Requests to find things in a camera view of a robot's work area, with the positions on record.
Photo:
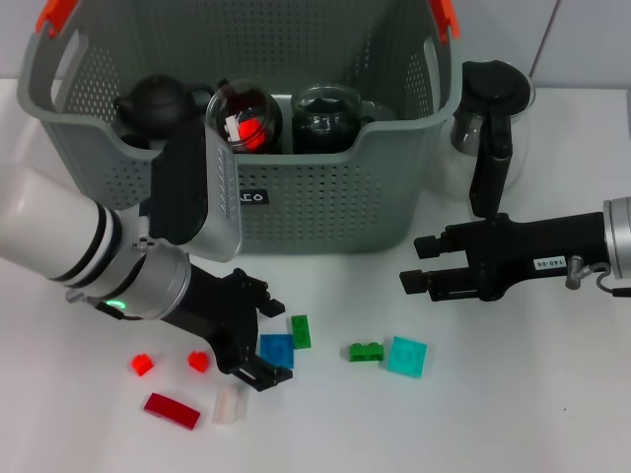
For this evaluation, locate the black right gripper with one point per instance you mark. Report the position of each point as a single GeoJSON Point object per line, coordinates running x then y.
{"type": "Point", "coordinates": [532, 249]}

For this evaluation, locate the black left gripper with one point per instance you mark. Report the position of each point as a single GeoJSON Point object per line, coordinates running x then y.
{"type": "Point", "coordinates": [222, 315]}

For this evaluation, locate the blue square plate brick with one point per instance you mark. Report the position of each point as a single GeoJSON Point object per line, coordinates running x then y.
{"type": "Point", "coordinates": [277, 351]}

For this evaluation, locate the clear transparent brick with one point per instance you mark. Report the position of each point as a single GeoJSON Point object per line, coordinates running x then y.
{"type": "Point", "coordinates": [229, 406]}
{"type": "Point", "coordinates": [231, 127]}

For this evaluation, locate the glass jar with bricks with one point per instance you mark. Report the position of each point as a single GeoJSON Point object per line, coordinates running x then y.
{"type": "Point", "coordinates": [236, 101]}

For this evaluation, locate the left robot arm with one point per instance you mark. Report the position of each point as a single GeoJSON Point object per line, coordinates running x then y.
{"type": "Point", "coordinates": [59, 231]}

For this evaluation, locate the grey perforated storage basket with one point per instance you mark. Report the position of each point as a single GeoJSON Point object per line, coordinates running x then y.
{"type": "Point", "coordinates": [320, 212]}

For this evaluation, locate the green flat brick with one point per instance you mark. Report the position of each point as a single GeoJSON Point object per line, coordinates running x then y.
{"type": "Point", "coordinates": [301, 332]}

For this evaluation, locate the small red brick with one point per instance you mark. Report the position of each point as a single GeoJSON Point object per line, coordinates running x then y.
{"type": "Point", "coordinates": [143, 364]}
{"type": "Point", "coordinates": [198, 362]}

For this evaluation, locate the green two-stud brick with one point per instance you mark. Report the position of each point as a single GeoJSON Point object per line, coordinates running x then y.
{"type": "Point", "coordinates": [366, 352]}

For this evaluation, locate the teal square plate brick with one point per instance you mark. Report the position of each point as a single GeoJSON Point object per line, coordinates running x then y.
{"type": "Point", "coordinates": [406, 357]}

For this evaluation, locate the dark red curved brick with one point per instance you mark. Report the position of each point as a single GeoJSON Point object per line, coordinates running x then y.
{"type": "Point", "coordinates": [172, 411]}

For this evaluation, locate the glass coffee pot black lid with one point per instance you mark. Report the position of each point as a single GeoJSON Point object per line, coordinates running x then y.
{"type": "Point", "coordinates": [493, 93]}

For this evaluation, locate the black clay teapot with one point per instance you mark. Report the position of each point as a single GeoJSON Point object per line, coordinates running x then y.
{"type": "Point", "coordinates": [158, 106]}

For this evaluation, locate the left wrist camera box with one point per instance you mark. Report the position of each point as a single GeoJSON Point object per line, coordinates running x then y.
{"type": "Point", "coordinates": [187, 197]}

